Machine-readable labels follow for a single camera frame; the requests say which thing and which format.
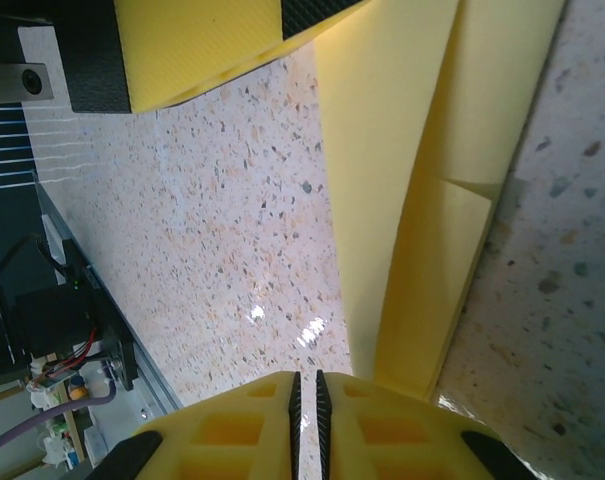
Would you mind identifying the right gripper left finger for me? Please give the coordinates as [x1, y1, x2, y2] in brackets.
[99, 370, 303, 480]

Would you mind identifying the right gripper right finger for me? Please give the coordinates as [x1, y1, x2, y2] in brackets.
[315, 370, 533, 480]

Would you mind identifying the yellow paper sheet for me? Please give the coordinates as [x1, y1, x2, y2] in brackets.
[311, 0, 568, 401]

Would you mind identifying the aluminium mounting rail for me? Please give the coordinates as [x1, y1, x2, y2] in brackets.
[33, 182, 183, 419]

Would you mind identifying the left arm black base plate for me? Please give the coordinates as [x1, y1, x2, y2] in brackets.
[56, 238, 136, 392]

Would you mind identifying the left cable connector with LED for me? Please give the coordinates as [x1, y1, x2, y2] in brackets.
[29, 367, 81, 394]

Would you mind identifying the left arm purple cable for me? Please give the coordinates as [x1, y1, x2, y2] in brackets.
[0, 377, 117, 454]

